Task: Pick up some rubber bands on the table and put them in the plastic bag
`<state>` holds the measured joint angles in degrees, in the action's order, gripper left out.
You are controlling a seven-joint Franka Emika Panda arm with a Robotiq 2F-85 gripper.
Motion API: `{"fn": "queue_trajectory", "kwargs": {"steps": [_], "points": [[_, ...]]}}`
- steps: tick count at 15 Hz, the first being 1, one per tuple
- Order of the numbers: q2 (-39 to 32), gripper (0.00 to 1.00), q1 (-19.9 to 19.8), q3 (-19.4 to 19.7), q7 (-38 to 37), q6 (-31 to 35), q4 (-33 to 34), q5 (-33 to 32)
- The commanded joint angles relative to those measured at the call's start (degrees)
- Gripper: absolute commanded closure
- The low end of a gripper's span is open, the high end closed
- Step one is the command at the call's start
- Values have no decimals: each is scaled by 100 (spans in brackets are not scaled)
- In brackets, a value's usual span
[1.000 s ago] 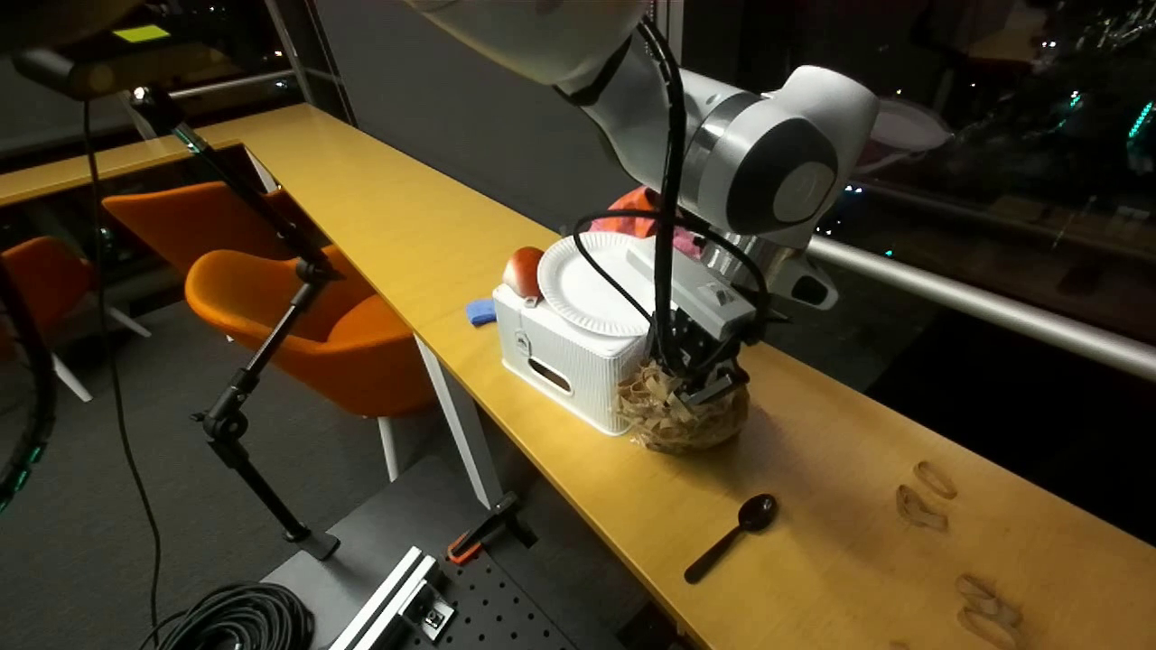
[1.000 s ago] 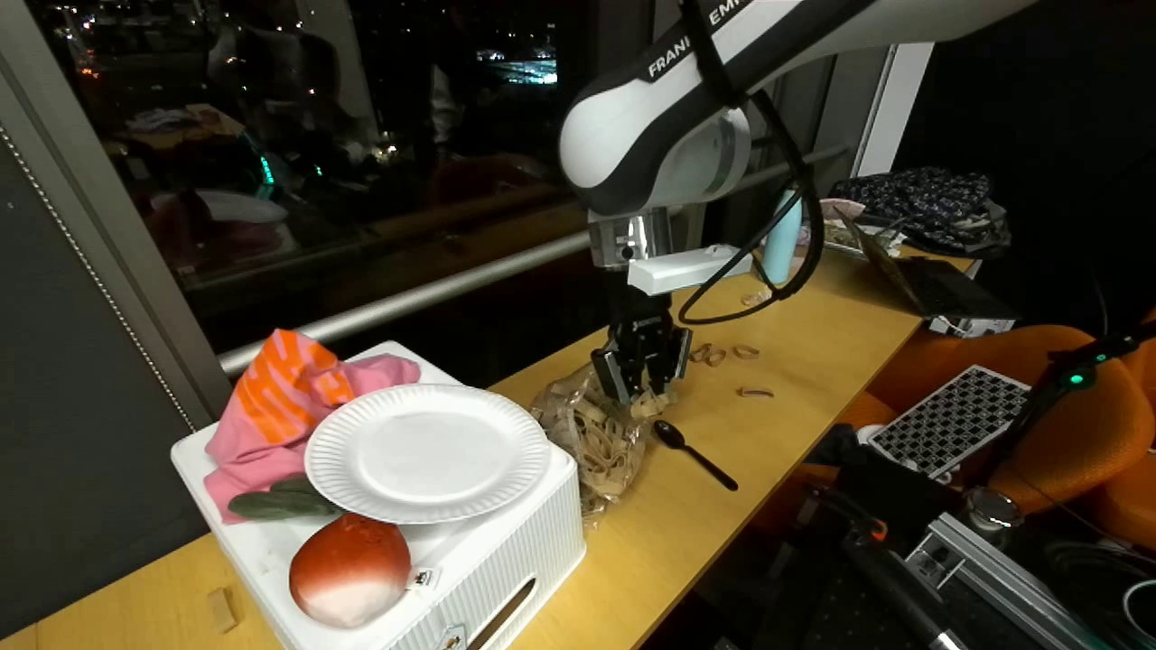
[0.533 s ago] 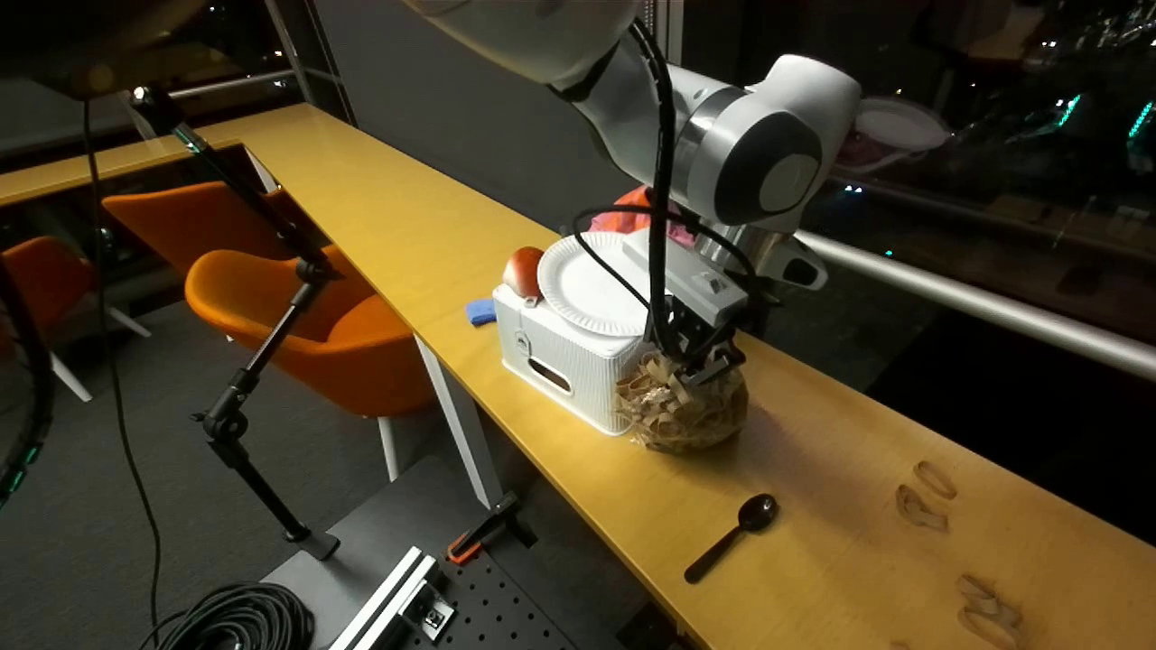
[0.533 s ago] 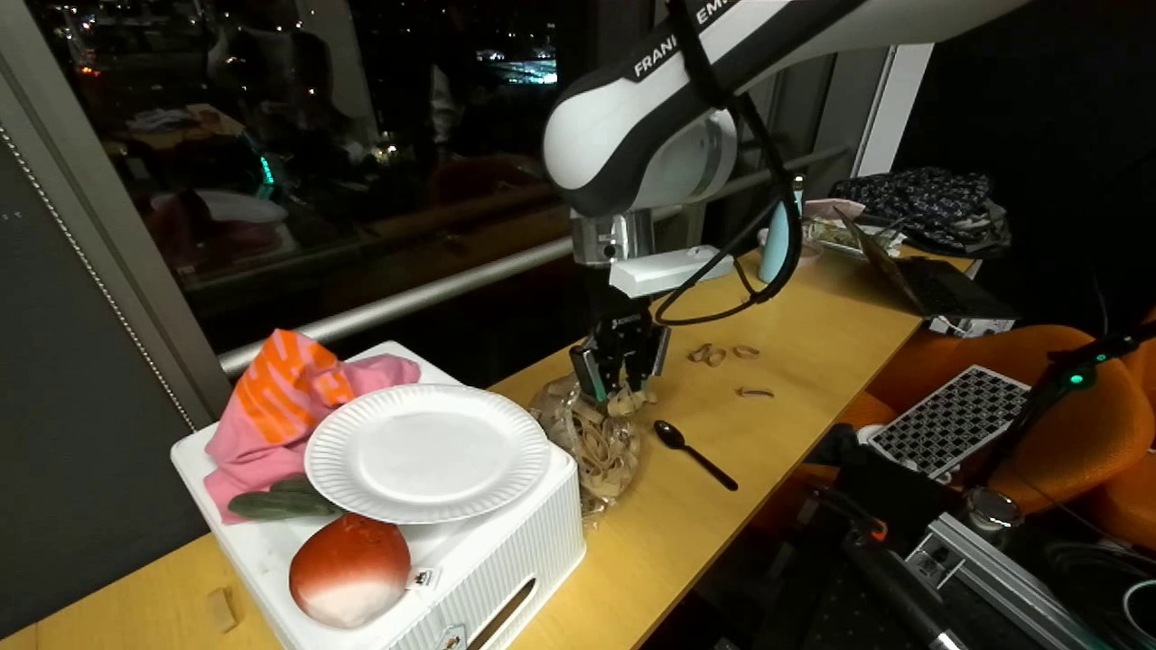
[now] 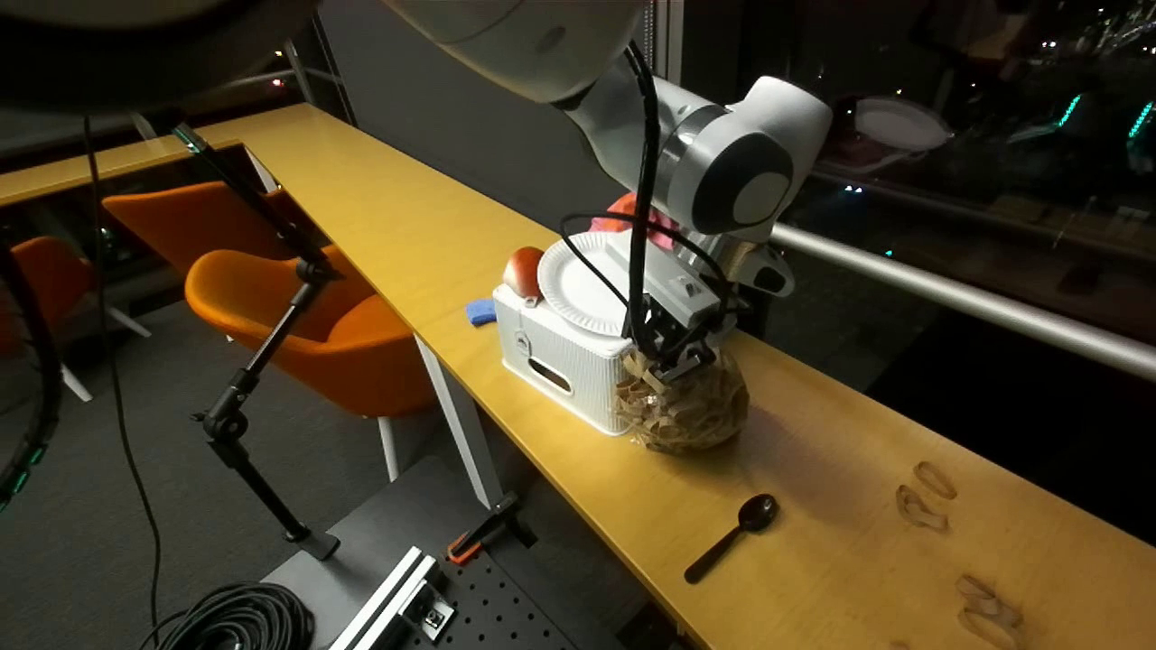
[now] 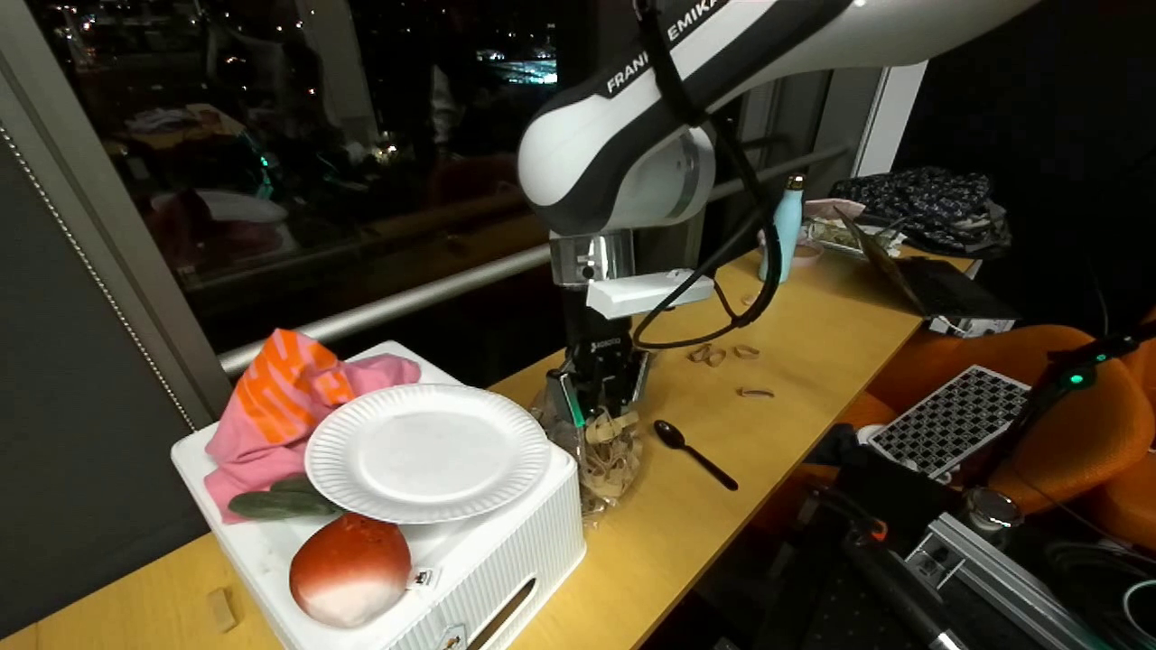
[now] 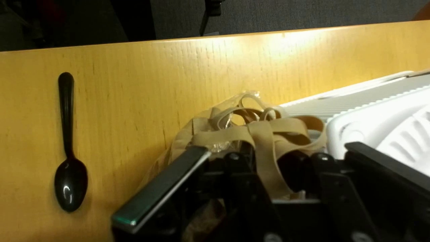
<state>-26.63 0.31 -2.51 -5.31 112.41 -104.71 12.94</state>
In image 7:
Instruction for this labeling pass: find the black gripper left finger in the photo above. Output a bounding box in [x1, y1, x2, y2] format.
[112, 147, 251, 242]

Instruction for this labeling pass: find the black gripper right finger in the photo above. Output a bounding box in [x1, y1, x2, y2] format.
[310, 143, 430, 242]

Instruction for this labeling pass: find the clear bag of rubber bands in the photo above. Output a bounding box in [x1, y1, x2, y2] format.
[153, 93, 327, 180]

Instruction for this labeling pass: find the tan rubber band pile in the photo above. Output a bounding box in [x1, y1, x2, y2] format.
[192, 116, 327, 200]

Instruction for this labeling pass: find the white paper plate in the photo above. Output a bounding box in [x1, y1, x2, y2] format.
[327, 87, 430, 175]

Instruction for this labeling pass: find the black plastic spoon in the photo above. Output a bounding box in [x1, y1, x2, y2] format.
[54, 73, 89, 213]

